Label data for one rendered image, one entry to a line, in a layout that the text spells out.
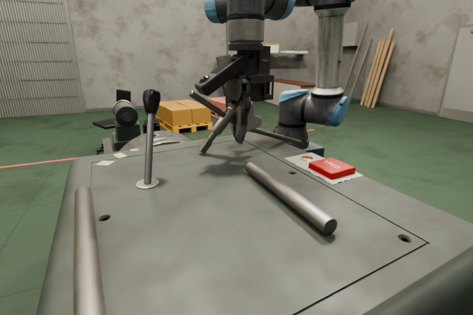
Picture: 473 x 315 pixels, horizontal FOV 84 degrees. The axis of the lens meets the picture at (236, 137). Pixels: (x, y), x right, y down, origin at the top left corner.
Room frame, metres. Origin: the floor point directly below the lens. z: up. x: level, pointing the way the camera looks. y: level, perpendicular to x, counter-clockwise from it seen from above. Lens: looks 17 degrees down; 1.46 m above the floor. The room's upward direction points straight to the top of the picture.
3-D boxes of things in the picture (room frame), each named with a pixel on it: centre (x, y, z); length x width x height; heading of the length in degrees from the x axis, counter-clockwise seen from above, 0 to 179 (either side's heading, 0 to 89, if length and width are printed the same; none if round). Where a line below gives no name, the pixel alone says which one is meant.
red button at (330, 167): (0.46, -0.18, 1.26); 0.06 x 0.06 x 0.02; 27
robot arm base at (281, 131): (1.09, -0.23, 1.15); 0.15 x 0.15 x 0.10
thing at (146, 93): (0.48, 0.15, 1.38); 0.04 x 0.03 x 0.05; 27
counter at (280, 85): (8.24, -1.66, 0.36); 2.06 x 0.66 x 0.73; 22
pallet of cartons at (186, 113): (5.69, 1.19, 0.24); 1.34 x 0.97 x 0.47; 25
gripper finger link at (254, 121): (0.57, -0.03, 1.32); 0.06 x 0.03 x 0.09; 117
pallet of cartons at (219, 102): (6.69, 0.20, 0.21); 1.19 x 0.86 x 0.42; 25
